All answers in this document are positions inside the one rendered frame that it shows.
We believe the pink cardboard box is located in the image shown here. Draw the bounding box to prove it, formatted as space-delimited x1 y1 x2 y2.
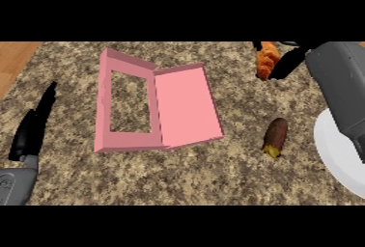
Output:
93 47 225 153

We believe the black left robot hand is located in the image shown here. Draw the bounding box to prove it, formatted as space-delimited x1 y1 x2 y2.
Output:
7 81 59 162

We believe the white plate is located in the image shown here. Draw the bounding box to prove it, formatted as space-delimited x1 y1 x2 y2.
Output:
313 108 365 200

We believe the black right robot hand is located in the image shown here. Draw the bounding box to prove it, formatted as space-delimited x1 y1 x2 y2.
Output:
253 41 316 81

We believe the orange-brown croissant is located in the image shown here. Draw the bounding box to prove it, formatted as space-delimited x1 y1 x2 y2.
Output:
256 41 282 81

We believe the brown sweet potato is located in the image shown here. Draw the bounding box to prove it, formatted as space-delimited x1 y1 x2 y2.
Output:
261 117 290 159

